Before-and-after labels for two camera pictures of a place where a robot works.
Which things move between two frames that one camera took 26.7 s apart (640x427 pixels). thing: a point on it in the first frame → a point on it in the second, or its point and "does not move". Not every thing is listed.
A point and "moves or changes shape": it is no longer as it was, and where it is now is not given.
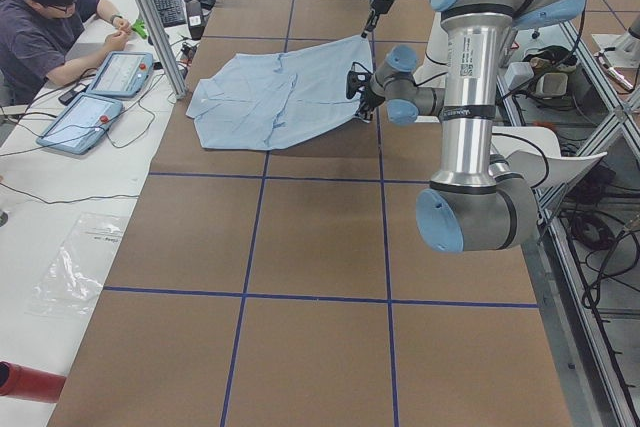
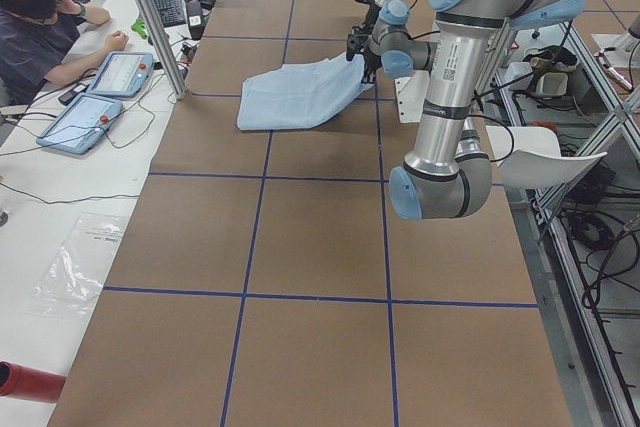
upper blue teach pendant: x=123 y=74 does not move
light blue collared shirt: x=267 y=100 moves or changes shape
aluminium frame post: x=150 y=19 does not move
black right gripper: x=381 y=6 does not move
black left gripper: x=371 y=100 → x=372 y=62
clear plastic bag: x=72 y=283 does not move
